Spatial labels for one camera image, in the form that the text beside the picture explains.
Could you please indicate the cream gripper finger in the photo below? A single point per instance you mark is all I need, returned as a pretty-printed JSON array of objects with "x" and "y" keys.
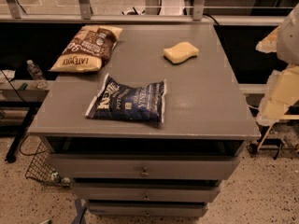
[
  {"x": 269, "y": 43},
  {"x": 282, "y": 91}
]

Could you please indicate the yellow sponge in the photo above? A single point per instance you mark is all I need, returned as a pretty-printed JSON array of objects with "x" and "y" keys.
[{"x": 181, "y": 52}]

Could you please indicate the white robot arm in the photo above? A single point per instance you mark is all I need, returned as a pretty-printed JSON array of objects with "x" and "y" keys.
[{"x": 288, "y": 39}]

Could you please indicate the blue chip bag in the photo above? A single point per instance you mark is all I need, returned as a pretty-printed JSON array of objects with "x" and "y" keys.
[{"x": 120, "y": 102}]

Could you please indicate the brown yellow chip bag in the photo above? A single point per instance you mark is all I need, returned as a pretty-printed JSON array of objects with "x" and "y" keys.
[{"x": 89, "y": 50}]

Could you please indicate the grey drawer cabinet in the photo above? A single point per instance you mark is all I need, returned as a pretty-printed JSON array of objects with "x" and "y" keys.
[{"x": 156, "y": 130}]

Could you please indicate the top grey drawer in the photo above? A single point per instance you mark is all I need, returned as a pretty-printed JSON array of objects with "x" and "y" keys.
[{"x": 144, "y": 167}]

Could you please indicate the grey drawer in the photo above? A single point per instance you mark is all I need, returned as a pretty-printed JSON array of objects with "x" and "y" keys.
[
  {"x": 144, "y": 167},
  {"x": 147, "y": 209},
  {"x": 146, "y": 193}
]

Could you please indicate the bottom grey drawer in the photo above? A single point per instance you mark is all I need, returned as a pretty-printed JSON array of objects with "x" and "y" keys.
[{"x": 147, "y": 209}]

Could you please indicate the middle grey drawer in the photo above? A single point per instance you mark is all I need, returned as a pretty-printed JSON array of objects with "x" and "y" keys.
[{"x": 146, "y": 193}]

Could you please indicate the clear plastic water bottle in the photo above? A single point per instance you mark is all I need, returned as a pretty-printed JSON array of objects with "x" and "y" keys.
[{"x": 37, "y": 75}]

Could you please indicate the black side table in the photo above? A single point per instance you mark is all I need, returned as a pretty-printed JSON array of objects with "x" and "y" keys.
[{"x": 19, "y": 103}]

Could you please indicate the black wire basket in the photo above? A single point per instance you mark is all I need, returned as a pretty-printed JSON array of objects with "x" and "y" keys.
[{"x": 42, "y": 172}]

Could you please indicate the metal window rail frame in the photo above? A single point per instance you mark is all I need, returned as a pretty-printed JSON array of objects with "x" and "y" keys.
[{"x": 225, "y": 12}]

